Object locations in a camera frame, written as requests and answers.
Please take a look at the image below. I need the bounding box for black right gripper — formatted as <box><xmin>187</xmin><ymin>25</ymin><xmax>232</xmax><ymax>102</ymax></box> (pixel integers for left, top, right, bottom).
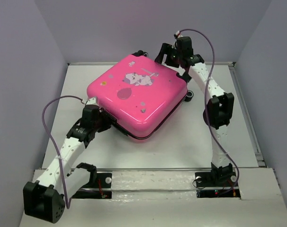
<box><xmin>155</xmin><ymin>44</ymin><xmax>183</xmax><ymax>69</ymax></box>

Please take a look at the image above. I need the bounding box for pink hard-shell suitcase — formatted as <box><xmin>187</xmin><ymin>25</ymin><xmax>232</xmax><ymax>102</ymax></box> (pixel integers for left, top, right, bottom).
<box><xmin>87</xmin><ymin>50</ymin><xmax>194</xmax><ymax>141</ymax></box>

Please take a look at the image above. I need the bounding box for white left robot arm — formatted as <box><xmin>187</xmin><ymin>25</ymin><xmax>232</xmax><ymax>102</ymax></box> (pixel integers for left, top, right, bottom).
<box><xmin>23</xmin><ymin>104</ymin><xmax>111</xmax><ymax>224</ymax></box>

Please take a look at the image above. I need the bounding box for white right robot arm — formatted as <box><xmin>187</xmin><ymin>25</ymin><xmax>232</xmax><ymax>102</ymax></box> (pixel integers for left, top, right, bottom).
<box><xmin>155</xmin><ymin>34</ymin><xmax>234</xmax><ymax>185</ymax></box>

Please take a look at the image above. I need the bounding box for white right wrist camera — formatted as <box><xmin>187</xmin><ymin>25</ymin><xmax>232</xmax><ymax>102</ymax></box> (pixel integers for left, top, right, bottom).
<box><xmin>172</xmin><ymin>30</ymin><xmax>183</xmax><ymax>49</ymax></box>

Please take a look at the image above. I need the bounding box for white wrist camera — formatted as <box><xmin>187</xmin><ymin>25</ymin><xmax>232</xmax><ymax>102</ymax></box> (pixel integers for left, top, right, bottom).
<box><xmin>172</xmin><ymin>30</ymin><xmax>183</xmax><ymax>49</ymax></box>
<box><xmin>85</xmin><ymin>97</ymin><xmax>98</xmax><ymax>106</ymax></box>

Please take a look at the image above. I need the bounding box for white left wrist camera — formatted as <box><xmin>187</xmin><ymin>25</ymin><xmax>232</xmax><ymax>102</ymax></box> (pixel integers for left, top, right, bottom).
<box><xmin>85</xmin><ymin>97</ymin><xmax>98</xmax><ymax>106</ymax></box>

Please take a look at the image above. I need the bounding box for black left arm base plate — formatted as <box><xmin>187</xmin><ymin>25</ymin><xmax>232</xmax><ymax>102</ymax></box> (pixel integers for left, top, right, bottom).
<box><xmin>72</xmin><ymin>173</ymin><xmax>112</xmax><ymax>199</ymax></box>

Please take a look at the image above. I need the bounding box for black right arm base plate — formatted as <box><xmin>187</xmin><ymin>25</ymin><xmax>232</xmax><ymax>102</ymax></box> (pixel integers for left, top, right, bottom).
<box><xmin>192</xmin><ymin>172</ymin><xmax>241</xmax><ymax>199</ymax></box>

